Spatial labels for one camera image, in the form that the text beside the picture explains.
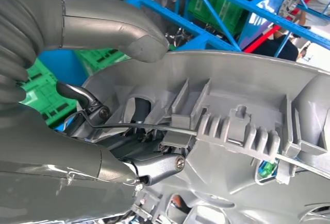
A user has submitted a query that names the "red barrier belt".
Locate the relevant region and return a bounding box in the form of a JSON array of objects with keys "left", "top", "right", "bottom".
[{"left": 243, "top": 0, "right": 330, "bottom": 53}]

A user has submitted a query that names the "green folded plastic crate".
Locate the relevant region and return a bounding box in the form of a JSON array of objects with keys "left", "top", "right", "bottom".
[
  {"left": 75, "top": 48, "right": 131, "bottom": 77},
  {"left": 187, "top": 0, "right": 248, "bottom": 36},
  {"left": 19, "top": 58, "right": 78, "bottom": 129}
]

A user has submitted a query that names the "person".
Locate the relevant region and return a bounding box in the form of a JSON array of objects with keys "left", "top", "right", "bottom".
[{"left": 251, "top": 11, "right": 307, "bottom": 62}]

